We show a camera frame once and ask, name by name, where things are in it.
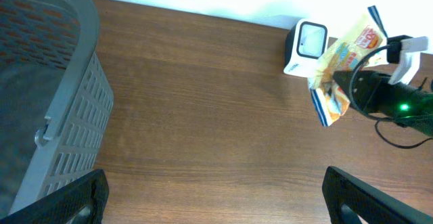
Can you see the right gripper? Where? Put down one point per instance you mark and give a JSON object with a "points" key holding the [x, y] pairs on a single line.
{"points": [[401, 104]]}

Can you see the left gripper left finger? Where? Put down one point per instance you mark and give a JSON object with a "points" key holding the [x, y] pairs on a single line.
{"points": [[82, 201]]}

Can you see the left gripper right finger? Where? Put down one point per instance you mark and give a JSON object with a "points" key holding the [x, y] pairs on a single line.
{"points": [[350, 200]]}

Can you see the yellow snack bag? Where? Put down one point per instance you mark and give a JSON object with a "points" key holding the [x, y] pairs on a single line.
{"points": [[344, 54]]}

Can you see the white barcode scanner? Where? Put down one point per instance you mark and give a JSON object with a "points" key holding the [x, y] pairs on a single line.
{"points": [[304, 44]]}

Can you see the grey plastic mesh basket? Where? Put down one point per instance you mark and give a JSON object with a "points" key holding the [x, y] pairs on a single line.
{"points": [[55, 98]]}

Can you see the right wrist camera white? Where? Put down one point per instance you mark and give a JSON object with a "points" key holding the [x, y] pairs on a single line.
{"points": [[405, 52]]}

